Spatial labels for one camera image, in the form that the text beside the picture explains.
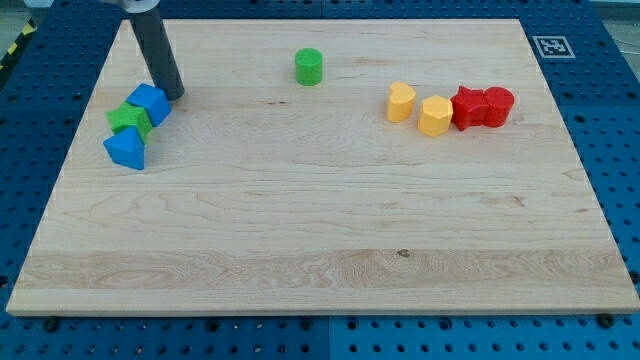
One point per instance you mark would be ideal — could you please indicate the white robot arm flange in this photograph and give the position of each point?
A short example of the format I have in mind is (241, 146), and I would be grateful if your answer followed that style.
(134, 6)

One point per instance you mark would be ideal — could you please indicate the yellow heart block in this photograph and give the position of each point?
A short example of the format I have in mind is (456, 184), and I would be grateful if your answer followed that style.
(400, 102)

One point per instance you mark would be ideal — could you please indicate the light wooden board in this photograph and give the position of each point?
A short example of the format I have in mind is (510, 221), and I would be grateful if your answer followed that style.
(261, 196)

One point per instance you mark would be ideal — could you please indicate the green cylinder block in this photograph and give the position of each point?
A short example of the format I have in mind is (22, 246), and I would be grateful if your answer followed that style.
(308, 66)

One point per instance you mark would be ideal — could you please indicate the yellow hexagon block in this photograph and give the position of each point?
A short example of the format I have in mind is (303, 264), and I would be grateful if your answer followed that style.
(435, 116)

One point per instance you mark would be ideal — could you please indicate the red star block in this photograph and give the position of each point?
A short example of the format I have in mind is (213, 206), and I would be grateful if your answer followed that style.
(469, 108)

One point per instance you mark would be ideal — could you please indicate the blue cube block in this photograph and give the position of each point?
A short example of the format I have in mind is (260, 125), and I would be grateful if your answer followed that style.
(153, 100)

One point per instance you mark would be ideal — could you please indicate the red cylinder block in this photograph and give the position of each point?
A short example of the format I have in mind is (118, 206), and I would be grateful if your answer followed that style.
(500, 102)

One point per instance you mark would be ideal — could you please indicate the blue triangle block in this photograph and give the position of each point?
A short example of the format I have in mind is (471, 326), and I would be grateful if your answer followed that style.
(126, 148)

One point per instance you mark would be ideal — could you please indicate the green star block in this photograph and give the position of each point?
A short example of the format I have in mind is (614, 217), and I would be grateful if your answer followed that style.
(127, 115)

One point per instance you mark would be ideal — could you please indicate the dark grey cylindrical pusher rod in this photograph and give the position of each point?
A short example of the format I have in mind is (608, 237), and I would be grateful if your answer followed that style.
(156, 49)

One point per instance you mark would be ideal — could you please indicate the white fiducial marker tag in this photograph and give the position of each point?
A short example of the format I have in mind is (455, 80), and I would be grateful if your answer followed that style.
(553, 47)

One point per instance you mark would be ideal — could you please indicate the yellow black hazard tape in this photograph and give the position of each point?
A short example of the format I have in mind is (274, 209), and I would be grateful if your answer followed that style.
(18, 46)

